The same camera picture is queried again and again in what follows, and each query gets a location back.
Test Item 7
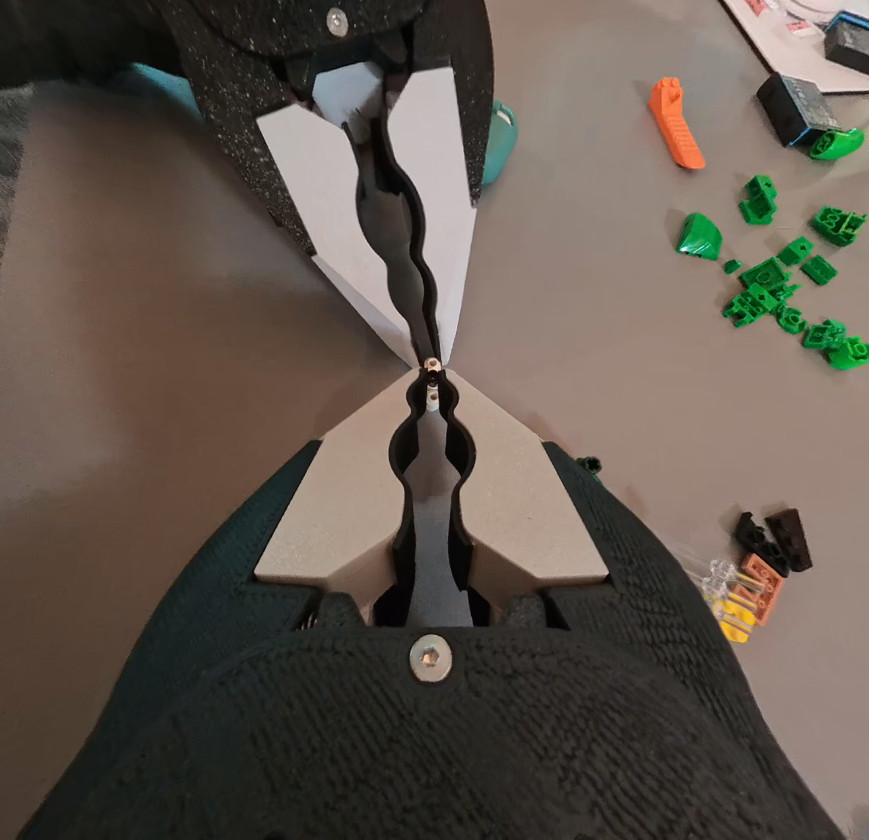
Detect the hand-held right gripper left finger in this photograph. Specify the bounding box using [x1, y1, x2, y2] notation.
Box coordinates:
[254, 369, 429, 610]

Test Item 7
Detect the person's left forearm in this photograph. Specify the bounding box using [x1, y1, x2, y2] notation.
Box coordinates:
[0, 0, 205, 91]

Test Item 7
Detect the grey desk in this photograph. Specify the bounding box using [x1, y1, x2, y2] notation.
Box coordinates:
[0, 0, 869, 840]

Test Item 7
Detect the black wedge plate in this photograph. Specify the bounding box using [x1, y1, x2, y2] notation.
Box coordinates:
[735, 511, 792, 578]

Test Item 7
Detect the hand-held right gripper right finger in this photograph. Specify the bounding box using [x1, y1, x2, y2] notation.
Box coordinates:
[434, 369, 610, 610]

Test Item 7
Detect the pile of green toy bricks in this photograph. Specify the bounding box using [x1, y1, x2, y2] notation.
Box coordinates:
[675, 175, 869, 371]

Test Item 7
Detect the green curved toy piece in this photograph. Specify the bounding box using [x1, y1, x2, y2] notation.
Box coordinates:
[809, 127, 866, 161]

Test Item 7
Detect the black blue battery box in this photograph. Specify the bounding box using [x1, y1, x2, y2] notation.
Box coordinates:
[825, 13, 869, 75]
[757, 73, 843, 147]

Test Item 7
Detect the orange brick separator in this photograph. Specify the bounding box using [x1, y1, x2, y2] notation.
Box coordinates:
[648, 77, 707, 170]

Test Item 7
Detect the salmon toy plate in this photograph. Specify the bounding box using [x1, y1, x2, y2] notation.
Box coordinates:
[740, 554, 787, 627]

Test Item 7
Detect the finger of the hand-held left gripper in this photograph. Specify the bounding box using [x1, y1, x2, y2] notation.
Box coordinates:
[386, 67, 477, 366]
[257, 103, 426, 367]

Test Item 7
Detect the dark brown wedge plate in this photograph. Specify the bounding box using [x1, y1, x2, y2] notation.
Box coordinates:
[765, 509, 814, 573]

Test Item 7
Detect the yellow toy brick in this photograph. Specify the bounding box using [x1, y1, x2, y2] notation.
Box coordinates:
[692, 568, 758, 644]

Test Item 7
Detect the white flat tray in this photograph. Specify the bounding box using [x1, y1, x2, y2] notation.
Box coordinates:
[702, 0, 869, 95]

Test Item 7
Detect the teal rounded object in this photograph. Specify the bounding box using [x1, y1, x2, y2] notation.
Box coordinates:
[483, 99, 519, 184]

